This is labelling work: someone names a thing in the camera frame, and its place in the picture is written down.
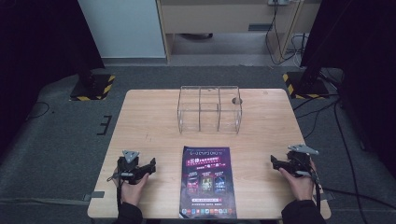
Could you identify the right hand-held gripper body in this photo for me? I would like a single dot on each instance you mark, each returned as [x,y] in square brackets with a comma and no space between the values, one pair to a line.
[299,161]

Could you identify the black curtain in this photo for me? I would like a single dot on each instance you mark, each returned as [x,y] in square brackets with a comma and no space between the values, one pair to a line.
[370,68]
[40,56]

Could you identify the person's left hand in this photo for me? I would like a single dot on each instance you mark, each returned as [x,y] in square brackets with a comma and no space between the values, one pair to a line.
[132,190]

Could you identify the black metal stand post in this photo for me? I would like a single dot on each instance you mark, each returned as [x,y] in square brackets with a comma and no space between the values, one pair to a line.
[84,73]
[316,56]

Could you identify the grey tape strip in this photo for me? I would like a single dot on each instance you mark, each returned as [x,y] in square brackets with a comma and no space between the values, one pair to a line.
[327,196]
[94,195]

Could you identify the light wooden desk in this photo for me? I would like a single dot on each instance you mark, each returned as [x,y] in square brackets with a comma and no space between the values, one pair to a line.
[230,18]

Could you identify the black stand base yellow stripes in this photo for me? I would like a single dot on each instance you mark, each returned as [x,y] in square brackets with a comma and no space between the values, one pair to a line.
[93,87]
[306,85]

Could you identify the white panel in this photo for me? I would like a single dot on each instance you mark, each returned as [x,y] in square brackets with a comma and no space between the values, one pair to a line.
[123,28]

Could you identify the dark purple magazine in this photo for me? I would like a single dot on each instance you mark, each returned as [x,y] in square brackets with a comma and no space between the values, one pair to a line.
[207,183]

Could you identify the person's right hand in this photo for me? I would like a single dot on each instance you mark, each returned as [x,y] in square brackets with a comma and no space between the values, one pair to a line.
[298,185]

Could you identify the clear acrylic divided organizer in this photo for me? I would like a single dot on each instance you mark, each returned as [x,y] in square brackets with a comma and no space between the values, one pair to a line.
[209,109]

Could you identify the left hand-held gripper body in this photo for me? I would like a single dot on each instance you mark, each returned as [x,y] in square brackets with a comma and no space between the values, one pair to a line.
[128,166]

